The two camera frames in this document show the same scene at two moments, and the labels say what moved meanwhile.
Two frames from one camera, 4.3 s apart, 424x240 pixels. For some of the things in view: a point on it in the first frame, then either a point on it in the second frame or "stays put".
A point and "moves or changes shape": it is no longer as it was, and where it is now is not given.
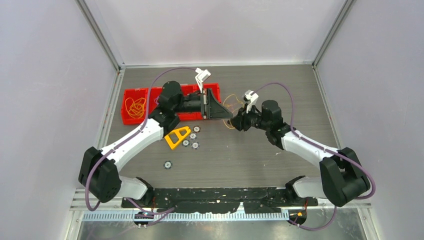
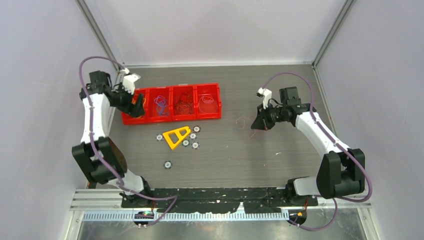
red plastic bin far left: [134, 106] stays put
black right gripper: [241, 122] -> [262, 123]
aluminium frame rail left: [80, 206] stays put
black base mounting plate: [202, 200] stays put
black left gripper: [210, 108] -> [137, 110]
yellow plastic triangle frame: [169, 141] stays put
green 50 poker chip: [186, 143] stays put
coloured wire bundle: [231, 103] moves or changes shape
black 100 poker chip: [196, 129] stays put
